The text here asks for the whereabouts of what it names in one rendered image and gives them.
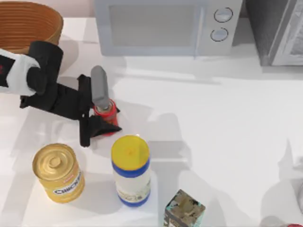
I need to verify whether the pale microwave oven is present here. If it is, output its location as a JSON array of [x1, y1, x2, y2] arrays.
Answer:
[[93, 0, 243, 60]]

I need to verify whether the grey cabinet with dark inside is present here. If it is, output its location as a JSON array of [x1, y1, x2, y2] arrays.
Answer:
[[245, 0, 303, 67]]

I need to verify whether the white bottle with yellow lid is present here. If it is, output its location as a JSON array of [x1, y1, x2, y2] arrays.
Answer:
[[111, 135, 152, 208]]

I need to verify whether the red can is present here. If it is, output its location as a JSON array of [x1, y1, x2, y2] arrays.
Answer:
[[92, 99, 119, 137]]

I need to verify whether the brown wicker basket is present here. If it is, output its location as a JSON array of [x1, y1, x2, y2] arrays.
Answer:
[[0, 0, 64, 54]]

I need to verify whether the round microwave knob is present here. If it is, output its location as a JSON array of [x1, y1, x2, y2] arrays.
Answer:
[[214, 7, 234, 24], [210, 26, 229, 43]]

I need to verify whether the gold can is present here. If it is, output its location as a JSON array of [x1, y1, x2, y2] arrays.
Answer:
[[32, 143, 86, 204]]

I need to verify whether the pale grey rounded box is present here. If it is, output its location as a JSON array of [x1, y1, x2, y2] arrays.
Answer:
[[90, 65, 110, 108]]

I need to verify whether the teal and brown box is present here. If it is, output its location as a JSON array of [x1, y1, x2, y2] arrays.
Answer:
[[163, 189, 206, 227]]

